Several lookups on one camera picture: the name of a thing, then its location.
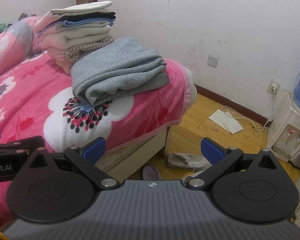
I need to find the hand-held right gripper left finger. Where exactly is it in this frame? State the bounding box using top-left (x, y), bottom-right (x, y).
top-left (29, 137), bottom-right (120, 190)

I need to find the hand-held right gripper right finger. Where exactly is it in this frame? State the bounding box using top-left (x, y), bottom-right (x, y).
top-left (187, 137), bottom-right (278, 190)

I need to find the grey sweatshirt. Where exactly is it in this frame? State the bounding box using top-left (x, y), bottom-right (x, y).
top-left (70, 35), bottom-right (170, 107)

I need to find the stack of folded clothes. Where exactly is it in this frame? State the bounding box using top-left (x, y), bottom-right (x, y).
top-left (34, 0), bottom-right (117, 75)

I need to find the white sneaker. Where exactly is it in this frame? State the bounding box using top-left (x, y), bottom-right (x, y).
top-left (181, 169), bottom-right (208, 183)
top-left (165, 153), bottom-right (213, 169)

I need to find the white paper sheet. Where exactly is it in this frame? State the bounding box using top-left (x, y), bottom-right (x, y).
top-left (216, 112), bottom-right (243, 134)
top-left (209, 109), bottom-right (233, 123)

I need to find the pink flower print blanket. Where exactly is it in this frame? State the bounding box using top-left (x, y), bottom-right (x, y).
top-left (0, 49), bottom-right (197, 220)

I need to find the purple slipper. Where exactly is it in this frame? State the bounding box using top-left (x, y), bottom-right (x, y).
top-left (142, 165), bottom-right (162, 181)

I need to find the white water dispenser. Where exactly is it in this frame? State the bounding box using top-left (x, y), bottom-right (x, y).
top-left (266, 91), bottom-right (300, 173)

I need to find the pink floral quilt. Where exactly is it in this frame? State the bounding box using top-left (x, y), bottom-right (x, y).
top-left (0, 16), bottom-right (49, 82)

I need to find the white power cable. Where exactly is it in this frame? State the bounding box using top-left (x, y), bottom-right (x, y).
top-left (221, 69), bottom-right (300, 132)

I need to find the white wall socket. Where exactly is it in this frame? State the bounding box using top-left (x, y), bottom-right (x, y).
top-left (267, 80), bottom-right (280, 94)

